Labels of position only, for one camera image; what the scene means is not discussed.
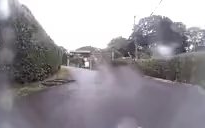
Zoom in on white vehicle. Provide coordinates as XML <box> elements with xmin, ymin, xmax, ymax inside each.
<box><xmin>83</xmin><ymin>57</ymin><xmax>91</xmax><ymax>69</ymax></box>

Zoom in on roofed gate structure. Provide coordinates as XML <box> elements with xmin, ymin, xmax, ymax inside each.
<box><xmin>67</xmin><ymin>45</ymin><xmax>103</xmax><ymax>69</ymax></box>

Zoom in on tree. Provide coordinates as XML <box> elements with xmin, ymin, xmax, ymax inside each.
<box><xmin>106</xmin><ymin>36</ymin><xmax>131</xmax><ymax>58</ymax></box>

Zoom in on grey asphalt road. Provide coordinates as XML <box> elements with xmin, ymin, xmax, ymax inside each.
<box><xmin>0</xmin><ymin>65</ymin><xmax>205</xmax><ymax>128</ymax></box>

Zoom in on utility pole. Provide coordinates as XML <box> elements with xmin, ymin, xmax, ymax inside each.
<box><xmin>133</xmin><ymin>14</ymin><xmax>139</xmax><ymax>61</ymax></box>

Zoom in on grass verge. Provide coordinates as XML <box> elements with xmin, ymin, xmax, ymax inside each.
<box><xmin>13</xmin><ymin>66</ymin><xmax>71</xmax><ymax>98</ymax></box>

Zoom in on dark drain slab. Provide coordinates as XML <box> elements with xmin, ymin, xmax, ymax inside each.
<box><xmin>39</xmin><ymin>78</ymin><xmax>76</xmax><ymax>88</ymax></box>

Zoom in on large dark trees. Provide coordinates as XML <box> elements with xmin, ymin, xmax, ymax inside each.
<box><xmin>128</xmin><ymin>14</ymin><xmax>205</xmax><ymax>58</ymax></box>

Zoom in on pale kerb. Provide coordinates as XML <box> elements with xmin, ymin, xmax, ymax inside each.
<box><xmin>143</xmin><ymin>74</ymin><xmax>198</xmax><ymax>88</ymax></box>

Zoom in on tall green hedge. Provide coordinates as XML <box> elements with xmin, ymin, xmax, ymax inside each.
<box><xmin>0</xmin><ymin>0</ymin><xmax>67</xmax><ymax>86</ymax></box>

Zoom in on low green hedge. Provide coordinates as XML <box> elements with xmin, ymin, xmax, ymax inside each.
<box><xmin>111</xmin><ymin>49</ymin><xmax>205</xmax><ymax>89</ymax></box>

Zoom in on overhead wires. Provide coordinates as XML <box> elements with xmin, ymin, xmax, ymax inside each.
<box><xmin>149</xmin><ymin>0</ymin><xmax>164</xmax><ymax>17</ymax></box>

